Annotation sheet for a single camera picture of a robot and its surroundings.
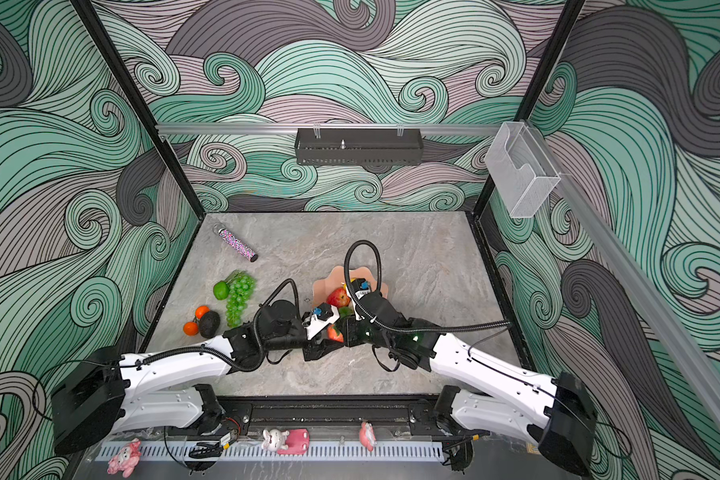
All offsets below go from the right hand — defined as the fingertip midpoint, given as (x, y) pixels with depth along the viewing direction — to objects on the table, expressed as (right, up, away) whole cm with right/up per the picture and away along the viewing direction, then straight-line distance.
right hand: (336, 326), depth 72 cm
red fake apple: (0, +4, +16) cm, 17 cm away
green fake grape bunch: (-32, +6, +20) cm, 38 cm away
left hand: (+1, -2, +3) cm, 4 cm away
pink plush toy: (-47, -27, -7) cm, 55 cm away
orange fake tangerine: (-43, -1, +18) cm, 46 cm away
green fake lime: (-39, +5, +23) cm, 45 cm away
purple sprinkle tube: (-39, +20, +34) cm, 56 cm away
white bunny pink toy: (-10, -26, -4) cm, 28 cm away
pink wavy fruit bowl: (-1, +9, +25) cm, 26 cm away
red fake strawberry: (0, -2, -1) cm, 2 cm away
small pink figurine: (+7, -23, -6) cm, 25 cm away
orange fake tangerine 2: (-44, -5, +14) cm, 46 cm away
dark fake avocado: (-38, -3, +13) cm, 41 cm away
